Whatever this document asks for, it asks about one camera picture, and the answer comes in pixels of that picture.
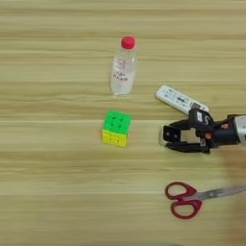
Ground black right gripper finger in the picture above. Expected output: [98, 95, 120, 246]
[168, 118, 193, 131]
[165, 141, 207, 155]

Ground clear water bottle red cap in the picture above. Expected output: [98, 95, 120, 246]
[110, 35, 138, 97]

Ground red handled scissors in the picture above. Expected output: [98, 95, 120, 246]
[164, 181, 246, 220]

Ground green yellow Rubik's cube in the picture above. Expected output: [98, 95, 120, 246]
[101, 110, 133, 149]

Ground small black box white label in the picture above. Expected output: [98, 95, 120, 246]
[187, 108, 215, 130]

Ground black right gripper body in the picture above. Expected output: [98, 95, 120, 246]
[195, 116, 241, 154]

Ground white remote control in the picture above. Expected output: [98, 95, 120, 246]
[155, 85, 210, 116]

